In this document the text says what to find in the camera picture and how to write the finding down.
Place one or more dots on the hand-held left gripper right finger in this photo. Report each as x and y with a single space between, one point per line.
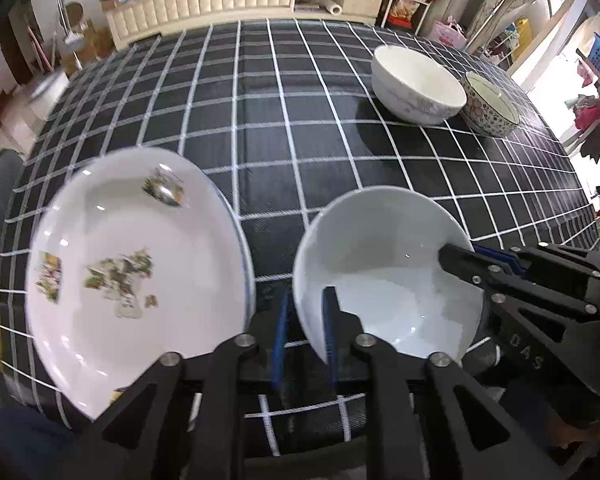
328 330

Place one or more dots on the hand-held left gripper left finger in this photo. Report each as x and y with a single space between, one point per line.
280 330

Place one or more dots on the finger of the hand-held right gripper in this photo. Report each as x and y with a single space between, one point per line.
500 259
460 262

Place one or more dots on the white bowl with red flowers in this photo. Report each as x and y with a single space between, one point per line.
380 260

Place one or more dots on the small patterned bowl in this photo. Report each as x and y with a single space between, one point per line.
490 102

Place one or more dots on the white plate with green prints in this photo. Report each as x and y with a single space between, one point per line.
145 240

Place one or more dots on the white bowl with grey pattern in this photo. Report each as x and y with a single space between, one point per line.
415 80

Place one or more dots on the red hanging garments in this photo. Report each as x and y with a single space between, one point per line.
587 116

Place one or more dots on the black checked tablecloth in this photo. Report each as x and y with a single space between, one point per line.
280 135

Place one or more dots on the pink bag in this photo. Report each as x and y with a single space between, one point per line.
447 35

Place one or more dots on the white paper roll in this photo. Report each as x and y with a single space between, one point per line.
333 5

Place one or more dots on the cream TV cabinet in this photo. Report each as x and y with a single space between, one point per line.
215 5

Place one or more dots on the cardboard boxes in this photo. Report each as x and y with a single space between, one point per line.
92 42

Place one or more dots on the white flat mop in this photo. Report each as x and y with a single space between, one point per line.
66 10

